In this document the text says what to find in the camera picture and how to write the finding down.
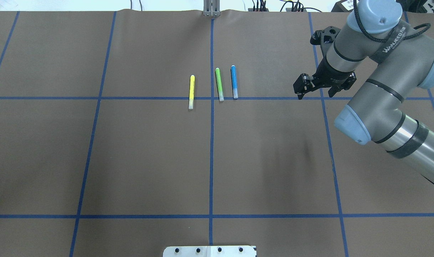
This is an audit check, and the blue marker pen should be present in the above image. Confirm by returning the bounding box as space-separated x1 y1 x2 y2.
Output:
230 65 239 100

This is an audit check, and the green marker pen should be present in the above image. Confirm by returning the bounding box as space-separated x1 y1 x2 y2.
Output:
215 68 224 101

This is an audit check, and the aluminium frame post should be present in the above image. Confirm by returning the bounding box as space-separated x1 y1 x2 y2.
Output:
203 0 221 18

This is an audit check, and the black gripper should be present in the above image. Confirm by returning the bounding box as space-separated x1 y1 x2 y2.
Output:
293 59 356 100

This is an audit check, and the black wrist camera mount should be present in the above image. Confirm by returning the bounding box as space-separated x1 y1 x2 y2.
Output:
309 26 341 46

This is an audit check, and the yellow marker pen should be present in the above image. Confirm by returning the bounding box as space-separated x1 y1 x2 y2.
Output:
188 75 195 110

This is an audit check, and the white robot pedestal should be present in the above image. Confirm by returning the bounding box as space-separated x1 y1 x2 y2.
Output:
163 245 258 257

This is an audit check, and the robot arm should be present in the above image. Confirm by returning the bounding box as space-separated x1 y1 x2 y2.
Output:
293 0 434 185

